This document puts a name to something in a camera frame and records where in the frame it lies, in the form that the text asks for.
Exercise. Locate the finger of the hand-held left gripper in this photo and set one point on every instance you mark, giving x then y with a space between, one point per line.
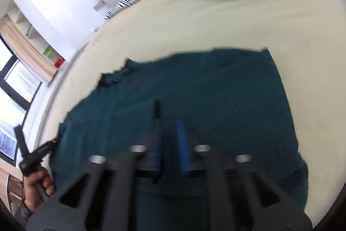
46 148
20 139

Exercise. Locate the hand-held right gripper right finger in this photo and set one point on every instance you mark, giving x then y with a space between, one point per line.
182 151

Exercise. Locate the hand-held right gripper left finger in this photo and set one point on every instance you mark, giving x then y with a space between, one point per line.
156 151

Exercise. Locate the dark green knit garment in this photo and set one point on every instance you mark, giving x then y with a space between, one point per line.
216 98

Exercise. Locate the person's left forearm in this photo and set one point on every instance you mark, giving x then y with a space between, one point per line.
23 216

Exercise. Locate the person's left hand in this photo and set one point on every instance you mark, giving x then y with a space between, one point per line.
36 193

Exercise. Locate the wooden cabinet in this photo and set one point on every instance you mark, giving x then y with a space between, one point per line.
10 187

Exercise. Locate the black framed window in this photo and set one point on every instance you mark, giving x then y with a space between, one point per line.
20 79

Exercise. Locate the red box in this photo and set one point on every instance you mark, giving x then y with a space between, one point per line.
59 62

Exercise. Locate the beige curtain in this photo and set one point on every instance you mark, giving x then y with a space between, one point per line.
27 52

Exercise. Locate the green box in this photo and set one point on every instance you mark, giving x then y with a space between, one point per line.
48 52

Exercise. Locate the bed with beige sheet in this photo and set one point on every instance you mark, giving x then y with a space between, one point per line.
189 25

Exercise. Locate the zebra striped pillow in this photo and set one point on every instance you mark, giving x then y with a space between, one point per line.
127 1

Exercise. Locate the white wall shelf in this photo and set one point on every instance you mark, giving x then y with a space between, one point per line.
32 33

